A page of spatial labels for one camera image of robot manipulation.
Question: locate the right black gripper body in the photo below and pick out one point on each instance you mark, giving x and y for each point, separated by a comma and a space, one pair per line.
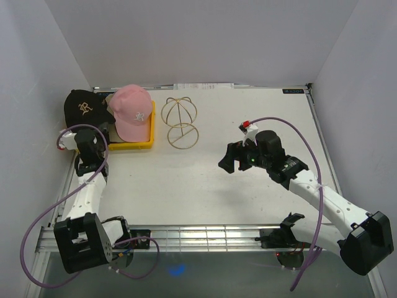
247, 160

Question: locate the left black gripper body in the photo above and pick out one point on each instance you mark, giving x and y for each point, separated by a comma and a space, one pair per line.
100, 150

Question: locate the yellow plastic tray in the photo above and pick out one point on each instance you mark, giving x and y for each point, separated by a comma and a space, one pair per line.
129, 146

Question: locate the beige baseball cap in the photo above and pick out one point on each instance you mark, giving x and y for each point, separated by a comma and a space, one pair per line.
114, 137

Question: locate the white paper label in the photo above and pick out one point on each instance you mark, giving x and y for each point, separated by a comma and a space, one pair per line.
202, 86

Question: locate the aluminium front rail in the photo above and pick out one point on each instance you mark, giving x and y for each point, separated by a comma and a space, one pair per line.
213, 238

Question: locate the black cap gold logo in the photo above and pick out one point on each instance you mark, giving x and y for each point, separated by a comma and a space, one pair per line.
85, 107

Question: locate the gold wire hat stand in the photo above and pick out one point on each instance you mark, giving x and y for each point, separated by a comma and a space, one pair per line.
179, 115

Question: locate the pink baseball cap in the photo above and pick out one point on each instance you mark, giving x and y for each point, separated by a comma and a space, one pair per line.
132, 107

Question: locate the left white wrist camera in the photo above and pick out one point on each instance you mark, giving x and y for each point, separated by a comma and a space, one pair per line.
66, 141

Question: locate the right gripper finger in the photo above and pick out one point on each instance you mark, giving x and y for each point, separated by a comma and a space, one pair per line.
231, 155
237, 148

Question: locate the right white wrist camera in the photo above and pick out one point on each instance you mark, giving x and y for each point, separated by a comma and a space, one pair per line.
249, 130

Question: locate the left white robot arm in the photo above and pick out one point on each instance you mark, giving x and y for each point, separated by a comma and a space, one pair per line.
84, 241

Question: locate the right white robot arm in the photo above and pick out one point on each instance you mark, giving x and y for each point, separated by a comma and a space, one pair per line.
361, 239

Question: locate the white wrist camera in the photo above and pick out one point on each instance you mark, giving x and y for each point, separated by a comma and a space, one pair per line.
66, 141
249, 130

